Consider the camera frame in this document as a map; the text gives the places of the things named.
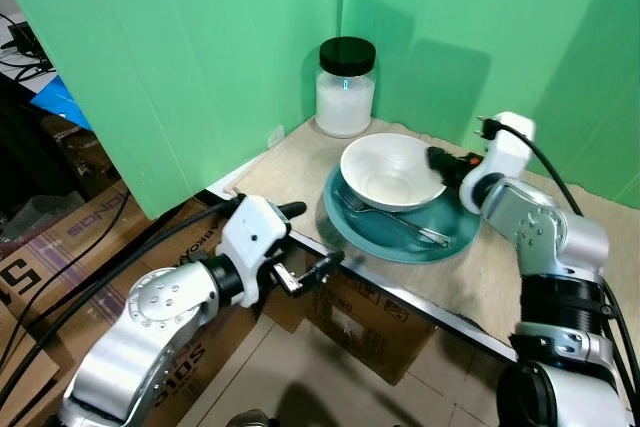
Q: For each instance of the small brown cardboard box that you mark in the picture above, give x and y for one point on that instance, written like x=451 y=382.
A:
x=370 y=332

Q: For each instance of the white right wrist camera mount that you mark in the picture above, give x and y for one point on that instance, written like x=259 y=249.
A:
x=505 y=152

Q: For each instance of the black table edge rail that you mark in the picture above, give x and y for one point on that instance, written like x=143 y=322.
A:
x=400 y=292

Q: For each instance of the teal round plate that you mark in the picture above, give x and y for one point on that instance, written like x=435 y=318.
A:
x=400 y=242

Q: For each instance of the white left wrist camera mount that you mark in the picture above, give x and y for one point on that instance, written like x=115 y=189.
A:
x=250 y=232

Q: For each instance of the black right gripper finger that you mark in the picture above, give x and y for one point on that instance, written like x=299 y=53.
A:
x=439 y=159

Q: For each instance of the clear jar with black lid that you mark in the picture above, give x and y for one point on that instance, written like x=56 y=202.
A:
x=345 y=102

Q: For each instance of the silver metal fork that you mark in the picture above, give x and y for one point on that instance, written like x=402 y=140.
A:
x=400 y=222

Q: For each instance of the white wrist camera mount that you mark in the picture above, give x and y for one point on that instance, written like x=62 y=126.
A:
x=250 y=232
x=505 y=152

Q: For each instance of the white ceramic bowl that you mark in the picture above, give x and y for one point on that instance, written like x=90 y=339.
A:
x=385 y=172

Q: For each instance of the blue flat sheet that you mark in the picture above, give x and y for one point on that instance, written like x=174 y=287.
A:
x=62 y=102

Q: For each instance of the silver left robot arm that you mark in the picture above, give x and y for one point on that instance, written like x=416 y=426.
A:
x=150 y=322

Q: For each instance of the large printed cardboard box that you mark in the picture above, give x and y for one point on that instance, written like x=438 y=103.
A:
x=60 y=247

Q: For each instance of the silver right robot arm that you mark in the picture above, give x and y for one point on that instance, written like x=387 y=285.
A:
x=550 y=237

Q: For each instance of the wide green backdrop panel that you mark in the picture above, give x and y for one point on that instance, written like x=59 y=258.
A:
x=180 y=47

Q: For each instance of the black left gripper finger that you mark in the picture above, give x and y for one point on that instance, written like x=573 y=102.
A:
x=325 y=268
x=292 y=210

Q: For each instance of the shadowed green backdrop panel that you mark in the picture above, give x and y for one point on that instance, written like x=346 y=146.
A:
x=560 y=27

